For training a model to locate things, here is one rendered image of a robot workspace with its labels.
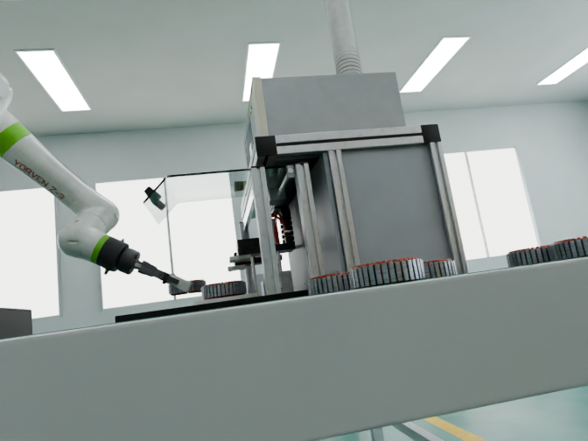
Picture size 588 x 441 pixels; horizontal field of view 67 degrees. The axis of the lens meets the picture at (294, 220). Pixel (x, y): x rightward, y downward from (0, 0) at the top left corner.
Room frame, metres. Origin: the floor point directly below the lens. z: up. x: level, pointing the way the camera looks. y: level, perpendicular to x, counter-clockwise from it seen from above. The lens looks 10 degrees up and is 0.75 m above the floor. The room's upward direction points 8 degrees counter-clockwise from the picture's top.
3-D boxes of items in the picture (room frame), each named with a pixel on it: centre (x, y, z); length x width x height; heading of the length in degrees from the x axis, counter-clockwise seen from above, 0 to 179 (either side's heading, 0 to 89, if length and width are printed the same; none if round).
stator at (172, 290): (1.35, 0.35, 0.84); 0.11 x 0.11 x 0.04
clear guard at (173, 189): (1.09, 0.19, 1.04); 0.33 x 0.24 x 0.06; 101
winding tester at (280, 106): (1.29, -0.10, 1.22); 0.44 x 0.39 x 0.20; 11
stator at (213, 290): (1.13, 0.20, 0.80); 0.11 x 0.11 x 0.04
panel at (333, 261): (1.29, -0.03, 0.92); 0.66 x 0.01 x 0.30; 11
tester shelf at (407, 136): (1.30, -0.09, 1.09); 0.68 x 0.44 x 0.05; 11
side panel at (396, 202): (1.00, -0.23, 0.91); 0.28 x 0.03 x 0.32; 101
